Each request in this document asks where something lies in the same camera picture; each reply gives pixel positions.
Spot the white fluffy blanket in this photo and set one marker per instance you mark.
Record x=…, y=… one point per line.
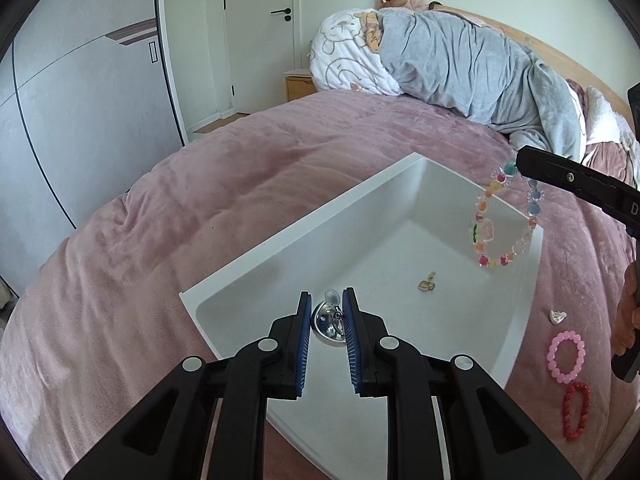
x=605, y=115

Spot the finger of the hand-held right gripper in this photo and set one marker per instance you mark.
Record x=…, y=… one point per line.
x=560, y=172

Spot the person's right hand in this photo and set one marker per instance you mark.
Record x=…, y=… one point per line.
x=626, y=315

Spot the white wardrobe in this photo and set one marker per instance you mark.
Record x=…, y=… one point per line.
x=90, y=125

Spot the crumpled pink cloth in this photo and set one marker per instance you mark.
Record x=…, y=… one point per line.
x=607, y=160

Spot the white door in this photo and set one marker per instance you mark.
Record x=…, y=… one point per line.
x=257, y=60

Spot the silver round pendant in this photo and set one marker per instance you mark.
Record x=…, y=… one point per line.
x=327, y=322

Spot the white cartoon pillow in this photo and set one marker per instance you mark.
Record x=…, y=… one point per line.
x=345, y=55

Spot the wooden bedside table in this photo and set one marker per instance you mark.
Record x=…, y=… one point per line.
x=299, y=87

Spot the grey duvet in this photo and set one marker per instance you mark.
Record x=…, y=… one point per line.
x=450, y=60

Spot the small silver heart charm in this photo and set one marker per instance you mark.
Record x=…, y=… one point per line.
x=556, y=317

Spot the wooden headboard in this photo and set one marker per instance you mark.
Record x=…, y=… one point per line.
x=565, y=45

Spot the pink plush blanket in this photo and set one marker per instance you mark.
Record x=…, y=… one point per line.
x=200, y=200

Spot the pink plush toy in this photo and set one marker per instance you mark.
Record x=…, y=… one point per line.
x=412, y=1

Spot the white plastic box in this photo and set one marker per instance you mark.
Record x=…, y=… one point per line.
x=400, y=240

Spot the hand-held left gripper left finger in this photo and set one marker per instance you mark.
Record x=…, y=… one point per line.
x=301, y=340

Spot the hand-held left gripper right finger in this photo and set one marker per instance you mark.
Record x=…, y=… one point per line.
x=351, y=340

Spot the small gold pendant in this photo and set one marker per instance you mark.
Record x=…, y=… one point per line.
x=426, y=284

